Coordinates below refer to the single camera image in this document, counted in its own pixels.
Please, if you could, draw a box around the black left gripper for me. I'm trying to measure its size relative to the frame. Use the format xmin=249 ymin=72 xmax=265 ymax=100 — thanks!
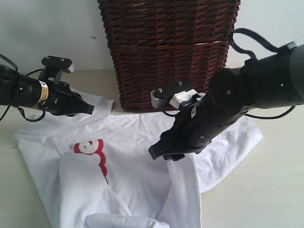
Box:
xmin=35 ymin=80 xmax=95 ymax=116

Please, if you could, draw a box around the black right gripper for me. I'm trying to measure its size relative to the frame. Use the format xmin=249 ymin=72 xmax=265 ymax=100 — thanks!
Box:
xmin=148 ymin=69 xmax=250 ymax=161

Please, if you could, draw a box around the white t-shirt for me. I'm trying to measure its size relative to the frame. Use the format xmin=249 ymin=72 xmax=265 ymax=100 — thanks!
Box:
xmin=15 ymin=94 xmax=263 ymax=228

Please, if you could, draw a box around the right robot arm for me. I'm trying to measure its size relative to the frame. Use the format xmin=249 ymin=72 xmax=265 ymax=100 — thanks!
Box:
xmin=149 ymin=43 xmax=304 ymax=161

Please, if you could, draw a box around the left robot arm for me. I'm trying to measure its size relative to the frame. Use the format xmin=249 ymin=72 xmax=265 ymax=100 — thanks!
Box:
xmin=0 ymin=65 xmax=94 ymax=116

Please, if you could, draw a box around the dark brown wicker basket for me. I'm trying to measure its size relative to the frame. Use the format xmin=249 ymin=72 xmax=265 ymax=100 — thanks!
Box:
xmin=98 ymin=0 xmax=241 ymax=113

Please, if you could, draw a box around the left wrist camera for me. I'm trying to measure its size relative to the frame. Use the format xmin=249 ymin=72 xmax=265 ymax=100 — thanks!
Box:
xmin=38 ymin=56 xmax=75 ymax=84

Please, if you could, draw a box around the black left camera cable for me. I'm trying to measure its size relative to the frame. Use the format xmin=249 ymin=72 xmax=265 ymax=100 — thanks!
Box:
xmin=0 ymin=54 xmax=47 ymax=123

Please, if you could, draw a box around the black camera cable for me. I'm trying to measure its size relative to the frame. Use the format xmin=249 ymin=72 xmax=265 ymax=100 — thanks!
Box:
xmin=0 ymin=54 xmax=47 ymax=123
xmin=229 ymin=28 xmax=297 ymax=119

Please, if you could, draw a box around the black right camera cable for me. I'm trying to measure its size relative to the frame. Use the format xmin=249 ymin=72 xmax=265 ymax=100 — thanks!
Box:
xmin=229 ymin=28 xmax=297 ymax=119

